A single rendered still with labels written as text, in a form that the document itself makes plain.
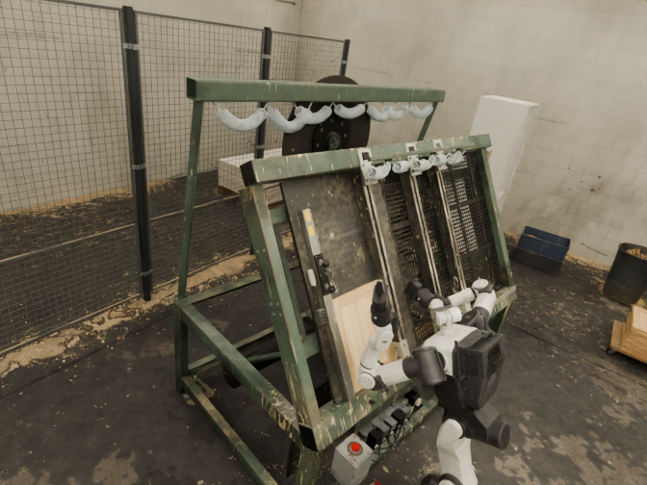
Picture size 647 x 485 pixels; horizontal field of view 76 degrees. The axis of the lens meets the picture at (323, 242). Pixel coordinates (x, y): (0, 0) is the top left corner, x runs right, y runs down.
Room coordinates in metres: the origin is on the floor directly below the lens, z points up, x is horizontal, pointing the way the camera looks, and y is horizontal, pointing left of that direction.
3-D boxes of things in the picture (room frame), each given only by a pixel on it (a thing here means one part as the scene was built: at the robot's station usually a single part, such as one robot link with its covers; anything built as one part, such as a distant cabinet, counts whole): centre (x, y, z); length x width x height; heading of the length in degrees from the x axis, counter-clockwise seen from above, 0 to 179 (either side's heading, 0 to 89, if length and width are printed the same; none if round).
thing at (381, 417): (1.55, -0.51, 0.69); 0.50 x 0.14 x 0.24; 138
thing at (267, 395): (2.52, -0.33, 0.41); 2.20 x 1.38 x 0.83; 138
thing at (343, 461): (1.18, -0.26, 0.84); 0.12 x 0.12 x 0.18; 48
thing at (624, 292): (4.69, -3.86, 0.33); 0.52 x 0.51 x 0.65; 148
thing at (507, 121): (5.60, -2.06, 1.03); 0.61 x 0.58 x 2.05; 148
